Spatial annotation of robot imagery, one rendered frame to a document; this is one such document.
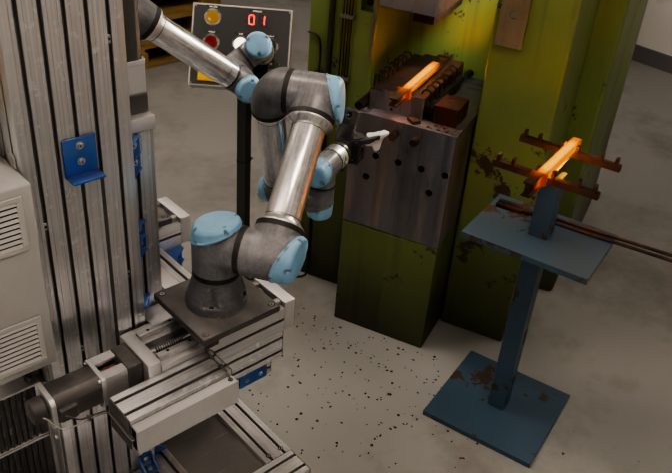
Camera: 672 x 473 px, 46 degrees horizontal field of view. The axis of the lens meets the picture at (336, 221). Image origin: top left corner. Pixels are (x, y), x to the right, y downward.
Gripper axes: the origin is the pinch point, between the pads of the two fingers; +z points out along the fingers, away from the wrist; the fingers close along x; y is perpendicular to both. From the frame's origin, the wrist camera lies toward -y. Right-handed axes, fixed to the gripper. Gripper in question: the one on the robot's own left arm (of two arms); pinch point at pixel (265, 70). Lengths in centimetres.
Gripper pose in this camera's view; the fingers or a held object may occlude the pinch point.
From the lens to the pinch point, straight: 265.6
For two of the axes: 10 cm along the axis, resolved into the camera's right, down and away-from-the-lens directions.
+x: -10.0, -0.7, -0.2
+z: -0.2, -0.4, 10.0
